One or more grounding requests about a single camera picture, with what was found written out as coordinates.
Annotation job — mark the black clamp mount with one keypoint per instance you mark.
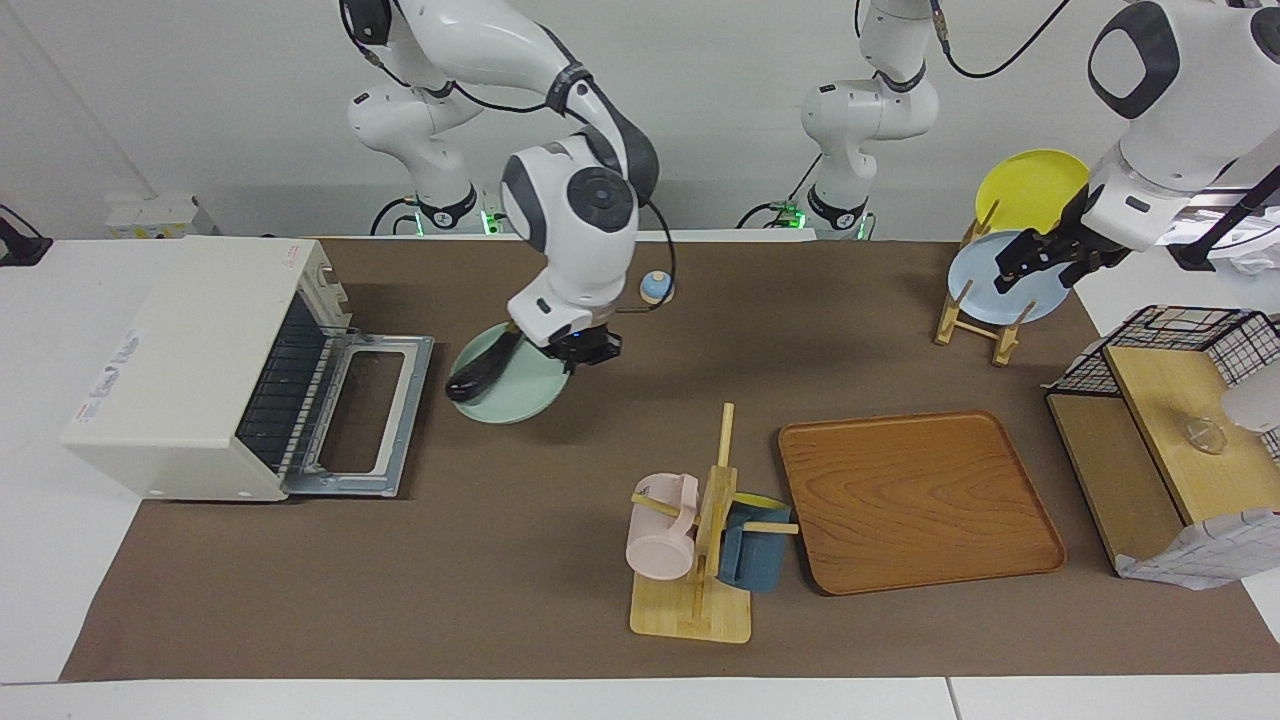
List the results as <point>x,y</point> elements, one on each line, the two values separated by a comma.
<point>20,245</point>

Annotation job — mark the brown table mat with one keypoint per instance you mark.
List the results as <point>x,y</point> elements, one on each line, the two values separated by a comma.
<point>480,560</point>

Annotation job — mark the dark purple eggplant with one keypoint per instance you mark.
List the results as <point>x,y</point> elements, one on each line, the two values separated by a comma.
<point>480,372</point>

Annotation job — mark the white grid pattern cloth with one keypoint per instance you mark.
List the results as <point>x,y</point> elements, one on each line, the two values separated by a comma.
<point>1210,555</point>

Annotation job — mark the wooden mug stand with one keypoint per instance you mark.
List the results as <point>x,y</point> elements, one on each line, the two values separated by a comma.
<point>690,610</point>

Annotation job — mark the pale green plate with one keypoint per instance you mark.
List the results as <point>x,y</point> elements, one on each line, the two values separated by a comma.
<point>520,395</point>

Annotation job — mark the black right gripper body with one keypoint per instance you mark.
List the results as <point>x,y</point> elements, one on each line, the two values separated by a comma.
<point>585,340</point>

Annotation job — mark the light blue plate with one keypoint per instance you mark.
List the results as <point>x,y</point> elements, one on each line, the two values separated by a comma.
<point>975,290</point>

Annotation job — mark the white box by wall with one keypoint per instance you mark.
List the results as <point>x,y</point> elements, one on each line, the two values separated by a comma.
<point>150,215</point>

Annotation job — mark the pink mug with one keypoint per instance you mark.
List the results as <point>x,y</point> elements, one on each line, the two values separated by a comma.
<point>660,545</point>

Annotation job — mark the wooden plate rack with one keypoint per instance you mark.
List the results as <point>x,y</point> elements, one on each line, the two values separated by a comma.
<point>1003,340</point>

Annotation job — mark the yellow plate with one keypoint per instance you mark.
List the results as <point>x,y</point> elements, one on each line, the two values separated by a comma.
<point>1030,190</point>

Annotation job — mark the black slanted stand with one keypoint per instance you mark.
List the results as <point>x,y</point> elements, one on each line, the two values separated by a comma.
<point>1215,235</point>

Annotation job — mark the brown wooden tray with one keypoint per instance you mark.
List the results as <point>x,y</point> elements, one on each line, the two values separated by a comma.
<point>920,500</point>

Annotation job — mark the white toaster oven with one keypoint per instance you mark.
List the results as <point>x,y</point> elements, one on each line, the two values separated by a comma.
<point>180,380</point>

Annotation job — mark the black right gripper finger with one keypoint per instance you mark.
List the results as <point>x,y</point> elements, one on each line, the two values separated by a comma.
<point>561,363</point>
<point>606,357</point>

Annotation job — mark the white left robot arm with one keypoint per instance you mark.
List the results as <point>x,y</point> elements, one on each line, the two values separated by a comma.
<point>1170,90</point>

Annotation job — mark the white frosted cup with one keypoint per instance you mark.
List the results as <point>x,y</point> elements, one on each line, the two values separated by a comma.
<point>1255,405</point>

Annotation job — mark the white crumpled paper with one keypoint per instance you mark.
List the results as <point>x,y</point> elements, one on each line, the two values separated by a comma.
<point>1250,255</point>

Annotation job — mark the light wooden shelf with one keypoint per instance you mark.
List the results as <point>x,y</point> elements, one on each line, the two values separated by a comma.
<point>1180,400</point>

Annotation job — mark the small blue dome bell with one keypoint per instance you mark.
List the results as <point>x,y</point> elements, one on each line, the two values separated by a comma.
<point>655,287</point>

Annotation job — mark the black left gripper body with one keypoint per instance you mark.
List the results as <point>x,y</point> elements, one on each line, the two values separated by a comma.
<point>1095,252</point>

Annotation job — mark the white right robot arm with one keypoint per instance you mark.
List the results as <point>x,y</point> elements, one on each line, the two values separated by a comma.
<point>580,200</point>

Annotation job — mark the blue mug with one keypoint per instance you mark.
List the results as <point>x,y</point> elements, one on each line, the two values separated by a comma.
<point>755,560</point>

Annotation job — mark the small clear glass bowl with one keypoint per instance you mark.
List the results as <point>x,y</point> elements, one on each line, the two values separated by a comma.
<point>1206,436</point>

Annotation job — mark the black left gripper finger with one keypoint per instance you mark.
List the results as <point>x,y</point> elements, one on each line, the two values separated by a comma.
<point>1022,252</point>
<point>1077,274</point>

